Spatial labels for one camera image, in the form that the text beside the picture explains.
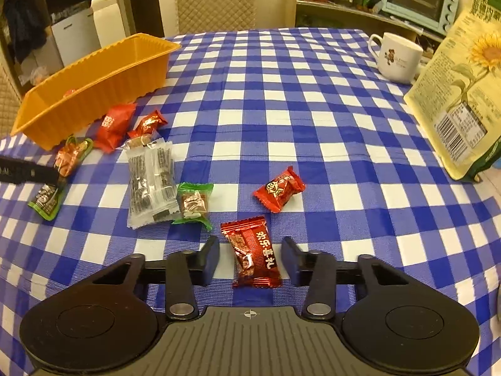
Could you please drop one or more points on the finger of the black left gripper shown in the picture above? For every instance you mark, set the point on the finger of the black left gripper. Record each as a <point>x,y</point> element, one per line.
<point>18,171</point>

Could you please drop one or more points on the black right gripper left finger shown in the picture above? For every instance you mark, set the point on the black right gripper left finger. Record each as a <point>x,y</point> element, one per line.
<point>184,270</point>

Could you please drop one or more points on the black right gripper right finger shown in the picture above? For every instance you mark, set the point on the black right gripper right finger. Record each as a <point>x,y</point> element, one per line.
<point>313,269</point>

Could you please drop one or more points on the dark green-edged snack bar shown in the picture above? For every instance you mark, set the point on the dark green-edged snack bar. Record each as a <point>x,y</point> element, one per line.
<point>49,197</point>

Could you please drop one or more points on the dark red candy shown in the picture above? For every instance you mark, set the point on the dark red candy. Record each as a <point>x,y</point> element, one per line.
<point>256,262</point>

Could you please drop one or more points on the green brown candy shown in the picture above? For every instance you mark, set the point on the green brown candy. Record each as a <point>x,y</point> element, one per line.
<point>194,203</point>

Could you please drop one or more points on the clear sesame snack packet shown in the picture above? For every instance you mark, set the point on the clear sesame snack packet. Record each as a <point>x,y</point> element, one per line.
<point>153,195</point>

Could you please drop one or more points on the red candy with cartoon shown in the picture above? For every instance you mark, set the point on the red candy with cartoon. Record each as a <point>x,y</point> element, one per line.
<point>275,194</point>

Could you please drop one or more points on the large red snack packet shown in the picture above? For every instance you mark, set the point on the large red snack packet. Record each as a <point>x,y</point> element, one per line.
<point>113,127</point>

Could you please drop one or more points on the beige quilted chair left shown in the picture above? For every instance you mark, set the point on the beige quilted chair left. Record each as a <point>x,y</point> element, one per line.
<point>9,103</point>

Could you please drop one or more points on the beige quilted chair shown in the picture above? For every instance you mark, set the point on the beige quilted chair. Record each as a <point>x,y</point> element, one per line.
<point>195,16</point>
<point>9,103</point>

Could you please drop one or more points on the orange plastic tray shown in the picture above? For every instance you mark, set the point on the orange plastic tray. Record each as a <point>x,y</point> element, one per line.
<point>83,92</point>

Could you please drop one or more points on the clear wrapped brown candy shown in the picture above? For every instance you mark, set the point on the clear wrapped brown candy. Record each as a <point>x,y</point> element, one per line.
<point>137,142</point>

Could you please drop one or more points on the red foil twisted candy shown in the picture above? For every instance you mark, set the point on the red foil twisted candy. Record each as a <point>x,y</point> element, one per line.
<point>148,125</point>

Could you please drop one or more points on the blue white checkered tablecloth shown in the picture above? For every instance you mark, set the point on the blue white checkered tablecloth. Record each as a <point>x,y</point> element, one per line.
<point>241,108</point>

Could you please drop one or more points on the white cabinet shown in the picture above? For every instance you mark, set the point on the white cabinet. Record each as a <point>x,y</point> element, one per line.
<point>76,36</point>

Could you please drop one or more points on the sunflower seed bag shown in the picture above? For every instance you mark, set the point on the sunflower seed bag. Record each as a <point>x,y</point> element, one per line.
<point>456,98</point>

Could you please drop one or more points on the white ceramic mug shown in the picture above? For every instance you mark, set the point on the white ceramic mug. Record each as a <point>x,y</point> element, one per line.
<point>398,59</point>

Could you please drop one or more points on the wooden side shelf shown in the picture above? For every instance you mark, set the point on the wooden side shelf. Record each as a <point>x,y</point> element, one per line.
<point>319,13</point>

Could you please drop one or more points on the beige quilted chair back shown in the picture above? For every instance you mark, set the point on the beige quilted chair back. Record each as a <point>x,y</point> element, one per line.
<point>195,16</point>

